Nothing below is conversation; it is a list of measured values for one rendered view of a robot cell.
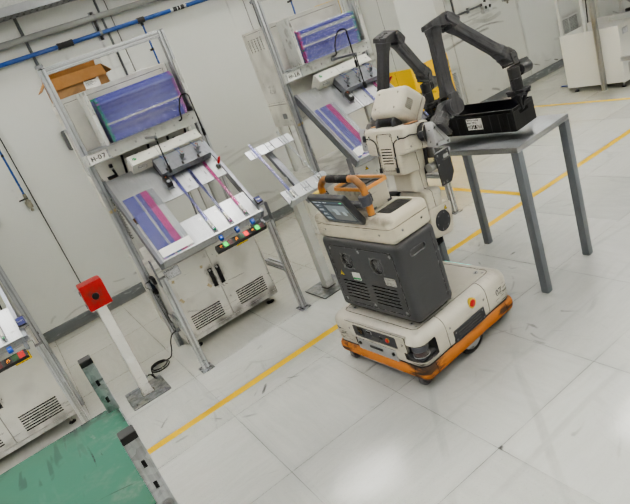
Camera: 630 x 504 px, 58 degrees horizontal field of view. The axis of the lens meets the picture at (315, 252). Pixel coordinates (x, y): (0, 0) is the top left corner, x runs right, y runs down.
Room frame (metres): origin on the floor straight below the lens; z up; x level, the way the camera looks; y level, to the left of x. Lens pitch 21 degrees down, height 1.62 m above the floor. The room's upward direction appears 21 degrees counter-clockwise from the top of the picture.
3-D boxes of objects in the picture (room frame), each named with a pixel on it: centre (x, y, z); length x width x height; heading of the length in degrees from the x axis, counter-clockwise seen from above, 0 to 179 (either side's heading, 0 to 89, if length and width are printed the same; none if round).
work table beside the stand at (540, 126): (2.92, -1.06, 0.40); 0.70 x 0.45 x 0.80; 31
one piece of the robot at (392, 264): (2.48, -0.32, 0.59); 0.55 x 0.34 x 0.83; 31
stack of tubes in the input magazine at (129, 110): (3.69, 0.69, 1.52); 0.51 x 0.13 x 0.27; 116
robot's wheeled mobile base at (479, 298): (2.53, -0.40, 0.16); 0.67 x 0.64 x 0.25; 121
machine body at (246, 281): (3.78, 0.79, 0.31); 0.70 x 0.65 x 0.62; 116
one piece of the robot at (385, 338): (2.34, -0.13, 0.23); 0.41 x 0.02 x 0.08; 31
